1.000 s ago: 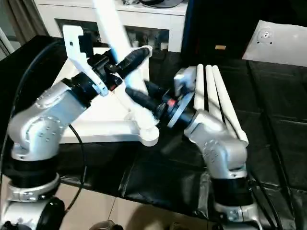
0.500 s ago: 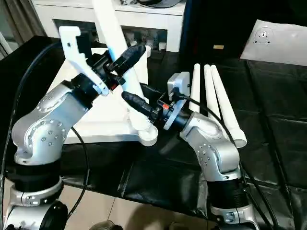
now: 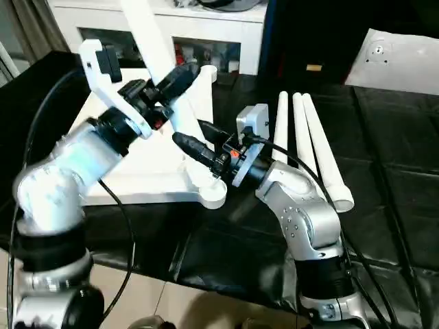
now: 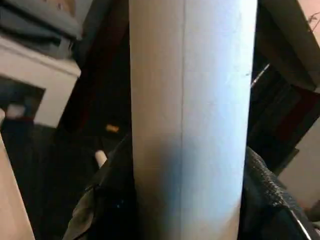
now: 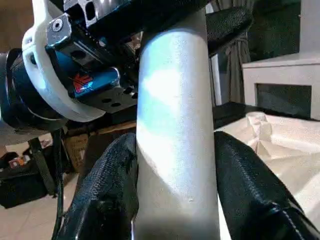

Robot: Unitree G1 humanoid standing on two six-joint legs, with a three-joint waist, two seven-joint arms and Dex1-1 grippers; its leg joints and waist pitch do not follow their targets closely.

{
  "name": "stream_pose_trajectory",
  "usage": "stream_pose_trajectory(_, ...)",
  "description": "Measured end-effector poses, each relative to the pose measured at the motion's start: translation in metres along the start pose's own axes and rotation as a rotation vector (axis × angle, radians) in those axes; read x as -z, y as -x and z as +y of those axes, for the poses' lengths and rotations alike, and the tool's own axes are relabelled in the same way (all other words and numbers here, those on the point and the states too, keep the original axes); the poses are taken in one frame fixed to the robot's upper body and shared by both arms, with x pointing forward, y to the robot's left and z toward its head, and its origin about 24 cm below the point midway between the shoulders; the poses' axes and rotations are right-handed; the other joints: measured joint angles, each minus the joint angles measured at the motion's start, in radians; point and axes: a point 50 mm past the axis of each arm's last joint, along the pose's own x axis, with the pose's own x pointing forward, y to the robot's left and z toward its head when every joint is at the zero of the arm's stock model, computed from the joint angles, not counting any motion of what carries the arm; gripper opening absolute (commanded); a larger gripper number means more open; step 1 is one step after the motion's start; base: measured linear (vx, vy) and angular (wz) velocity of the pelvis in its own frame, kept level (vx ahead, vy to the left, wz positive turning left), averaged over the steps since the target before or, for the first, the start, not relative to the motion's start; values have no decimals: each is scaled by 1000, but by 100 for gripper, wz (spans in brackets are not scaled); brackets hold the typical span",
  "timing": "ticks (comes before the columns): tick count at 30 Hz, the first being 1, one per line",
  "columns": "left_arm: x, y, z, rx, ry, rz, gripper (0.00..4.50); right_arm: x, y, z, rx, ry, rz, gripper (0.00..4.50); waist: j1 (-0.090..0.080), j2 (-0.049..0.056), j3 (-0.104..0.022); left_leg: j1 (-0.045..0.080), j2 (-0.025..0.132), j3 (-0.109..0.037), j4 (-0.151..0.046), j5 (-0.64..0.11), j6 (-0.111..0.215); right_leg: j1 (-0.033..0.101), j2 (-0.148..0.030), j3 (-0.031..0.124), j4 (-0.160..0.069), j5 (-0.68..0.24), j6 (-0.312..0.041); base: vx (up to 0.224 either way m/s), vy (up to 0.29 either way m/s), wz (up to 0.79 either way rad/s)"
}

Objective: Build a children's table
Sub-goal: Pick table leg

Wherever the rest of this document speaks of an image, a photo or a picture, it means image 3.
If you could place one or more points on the white plastic table top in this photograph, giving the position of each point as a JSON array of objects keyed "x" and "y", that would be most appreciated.
[{"x": 154, "y": 178}]

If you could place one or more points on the white plastic table leg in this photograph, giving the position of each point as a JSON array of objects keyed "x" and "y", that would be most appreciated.
[
  {"x": 302, "y": 130},
  {"x": 329, "y": 164},
  {"x": 282, "y": 120},
  {"x": 144, "y": 34}
]

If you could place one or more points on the white glass-door cabinet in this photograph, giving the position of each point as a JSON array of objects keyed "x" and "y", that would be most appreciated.
[{"x": 205, "y": 24}]

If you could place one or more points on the dark grey cap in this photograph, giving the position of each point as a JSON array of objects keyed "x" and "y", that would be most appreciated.
[{"x": 233, "y": 4}]

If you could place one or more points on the beige curtain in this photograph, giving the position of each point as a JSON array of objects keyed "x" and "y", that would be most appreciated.
[{"x": 37, "y": 27}]

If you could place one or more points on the black box with gold label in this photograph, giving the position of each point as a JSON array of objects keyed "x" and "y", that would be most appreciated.
[{"x": 308, "y": 34}]

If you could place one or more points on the white panel with screw holes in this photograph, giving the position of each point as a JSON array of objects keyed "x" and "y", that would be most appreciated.
[{"x": 404, "y": 68}]

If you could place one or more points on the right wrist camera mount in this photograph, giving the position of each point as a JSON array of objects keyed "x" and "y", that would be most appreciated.
[{"x": 254, "y": 120}]

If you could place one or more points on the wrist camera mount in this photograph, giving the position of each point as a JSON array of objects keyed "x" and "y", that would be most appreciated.
[
  {"x": 99, "y": 89},
  {"x": 254, "y": 120}
]

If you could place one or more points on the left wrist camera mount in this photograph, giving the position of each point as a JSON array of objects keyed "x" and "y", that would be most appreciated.
[{"x": 99, "y": 89}]

